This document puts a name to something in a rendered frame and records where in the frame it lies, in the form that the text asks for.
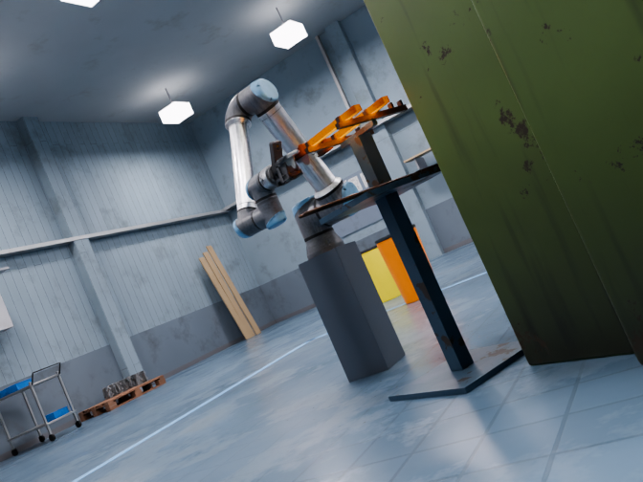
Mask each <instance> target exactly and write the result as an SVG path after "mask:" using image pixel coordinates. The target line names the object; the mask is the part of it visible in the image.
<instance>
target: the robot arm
mask: <svg viewBox="0 0 643 482"><path fill-rule="evenodd" d="M277 99H278V92H277V88H276V87H275V86H274V85H273V84H272V83H271V82H270V81H268V80H266V79H263V78H260V79H258V80H256V81H255V82H252V83H251V84H250V85H249V86H248V87H246V88H245V89H243V90H242V91H241V92H239V93H238V94H236V95H235V96H234V97H233V99H232V101H231V103H230V104H229V107H228V109H227V112H226V117H225V127H226V129H227V130H228V131H230V141H231V150H232V159H233V177H234V187H235V196H236V205H237V219H235V220H234V222H233V228H234V231H235V232H236V234H237V235H239V236H240V237H242V238H249V237H252V236H253V235H255V234H256V233H258V232H260V231H262V230H265V229H268V230H271V229H274V228H276V227H278V226H279V225H281V224H283V223H284V222H285V221H286V219H287V217H286V214H285V211H284V210H283V207H282V205H281V203H280V201H279V199H278V197H277V194H276V192H275V189H276V188H277V187H279V186H285V185H286V184H288V183H289V182H291V181H292V180H295V179H297V178H298V177H299V176H301V175H303V176H304V178H305V179H306V180H307V182H308V183H309V184H310V186H311V187H312V188H314V190H315V194H314V195H311V196H309V197H307V198H305V199H303V200H301V201H299V202H298V203H296V204H295V205H294V206H293V207H292V211H293V214H294V218H295V220H296V222H297V224H298V226H299V230H300V232H301V235H302V237H303V239H304V241H305V244H306V253H307V258H308V260H309V259H312V258H314V257H316V256H318V255H320V254H322V253H324V252H328V251H330V250H332V249H334V248H337V247H340V246H341V245H344V241H343V239H342V238H341V237H340V236H339V235H338V234H337V233H336V232H335V231H334V229H333V227H332V226H333V225H335V224H337V223H339V222H341V221H343V220H344V219H346V218H348V217H350V216H352V215H354V214H355V213H357V212H358V211H356V212H354V213H351V214H348V215H346V216H344V217H342V218H339V219H336V220H334V221H331V222H328V223H326V224H323V225H321V223H320V221H319V220H320V219H322V218H323V217H324V216H326V215H328V214H329V213H331V212H333V211H334V210H336V209H338V208H340V207H342V206H343V205H345V204H347V203H348V202H350V201H352V200H350V201H347V202H345V203H342V204H339V205H337V206H335V207H332V208H328V209H325V210H322V211H320V212H317V213H314V214H311V215H309V216H306V217H303V218H301V219H299V215H301V214H303V213H304V212H305V211H307V210H310V209H313V208H317V207H320V206H323V205H325V204H328V203H331V202H334V201H337V200H339V199H342V198H344V197H347V196H349V195H352V194H355V193H358V192H359V190H358V188H357V187H356V186H355V185H354V184H353V183H351V182H345V183H344V181H343V180H342V179H341V178H340V177H334V175H333V174H332V173H331V171H330V170H329V169H328V167H327V166H326V165H325V163H324V162H323V161H322V159H321V158H320V157H319V158H318V154H317V152H314V153H310V154H307V155H306V154H305V155H304V156H303V157H301V158H300V159H299V160H297V161H295V155H297V154H298V153H299V152H300V151H299V150H297V148H298V145H300V144H302V143H306V142H308V140H306V139H305V137H304V136H303V135H302V133H301V132H300V131H299V129H298V128H297V126H296V125H295V124H294V122H293V121H292V120H291V118H290V117H289V116H288V114H287V113H286V111H285V110H284V109H283V107H282V106H281V105H280V103H279V101H278V100H277ZM253 115H257V117H258V118H259V119H260V120H261V121H262V122H263V123H264V125H265V126H266V127H267V129H268V130H269V131H270V133H271V134H272V135H273V137H274V138H275V139H276V141H274V142H269V147H270V155H271V162H272V164H270V165H268V166H266V167H265V168H263V169H262V170H261V171H260V172H258V173H257V174H256V175H255V176H254V168H253V160H252V151H251V144H250V135H249V129H250V128H251V126H252V122H251V120H252V117H253ZM282 149H283V150H284V151H285V153H286V154H287V155H285V156H283V154H282Z"/></svg>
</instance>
